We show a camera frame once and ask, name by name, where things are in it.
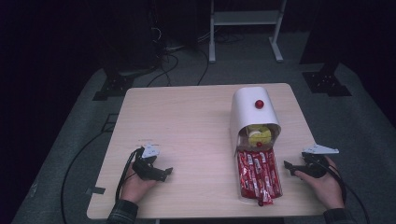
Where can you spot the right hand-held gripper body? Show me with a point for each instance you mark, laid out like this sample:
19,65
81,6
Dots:
314,163

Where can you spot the grey tape strip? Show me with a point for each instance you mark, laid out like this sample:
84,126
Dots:
95,190

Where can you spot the black stand base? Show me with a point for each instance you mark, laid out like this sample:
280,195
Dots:
325,82
113,85

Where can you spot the yellow round item red dot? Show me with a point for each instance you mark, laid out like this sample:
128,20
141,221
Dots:
260,137

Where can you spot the pile of red snack packets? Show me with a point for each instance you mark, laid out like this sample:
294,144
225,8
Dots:
258,174

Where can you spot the clear tray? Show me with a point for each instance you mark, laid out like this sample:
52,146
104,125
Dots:
249,199

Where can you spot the person's right hand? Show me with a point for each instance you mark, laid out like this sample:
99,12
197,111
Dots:
327,186

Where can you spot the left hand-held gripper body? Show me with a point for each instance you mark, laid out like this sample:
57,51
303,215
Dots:
146,168

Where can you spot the person's left hand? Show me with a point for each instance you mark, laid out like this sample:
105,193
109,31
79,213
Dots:
135,186

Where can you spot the white metal stand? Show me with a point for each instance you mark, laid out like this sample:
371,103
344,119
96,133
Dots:
246,17

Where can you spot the white arched container red knob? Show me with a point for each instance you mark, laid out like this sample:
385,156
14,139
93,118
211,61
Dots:
250,115

